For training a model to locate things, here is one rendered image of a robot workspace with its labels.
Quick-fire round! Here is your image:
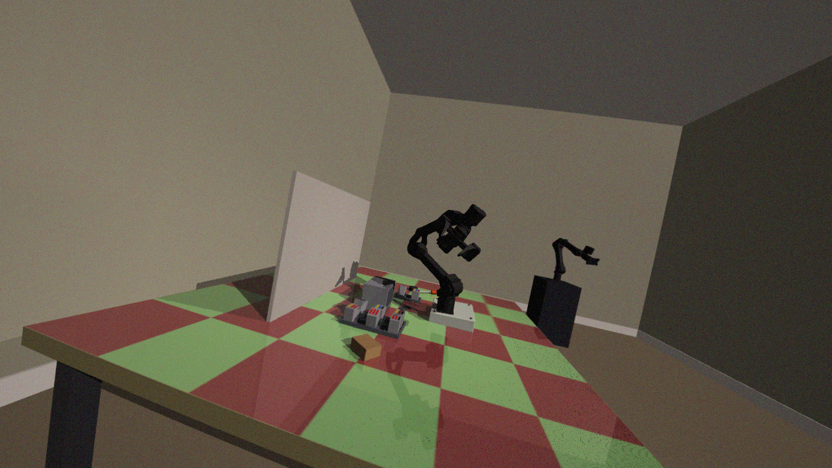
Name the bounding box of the brown block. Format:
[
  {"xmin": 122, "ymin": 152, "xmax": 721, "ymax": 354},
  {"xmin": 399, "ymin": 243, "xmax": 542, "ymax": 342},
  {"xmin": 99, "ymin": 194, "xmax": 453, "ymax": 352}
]
[{"xmin": 350, "ymin": 333, "xmax": 382, "ymax": 361}]

